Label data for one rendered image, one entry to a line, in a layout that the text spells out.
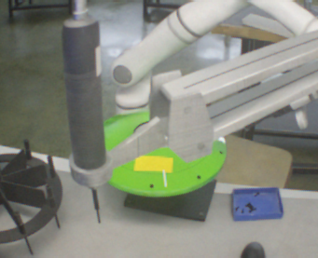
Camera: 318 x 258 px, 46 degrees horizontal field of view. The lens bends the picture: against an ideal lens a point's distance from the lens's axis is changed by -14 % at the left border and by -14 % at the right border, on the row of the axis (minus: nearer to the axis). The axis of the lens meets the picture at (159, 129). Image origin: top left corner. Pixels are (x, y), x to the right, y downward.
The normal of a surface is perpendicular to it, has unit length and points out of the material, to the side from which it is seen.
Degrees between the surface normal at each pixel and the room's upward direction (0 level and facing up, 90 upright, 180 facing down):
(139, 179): 24
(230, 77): 12
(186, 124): 90
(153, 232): 0
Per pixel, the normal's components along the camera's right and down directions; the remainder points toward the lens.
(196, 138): 0.39, 0.53
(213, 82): -0.18, -0.75
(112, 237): 0.01, -0.82
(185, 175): 0.18, -0.54
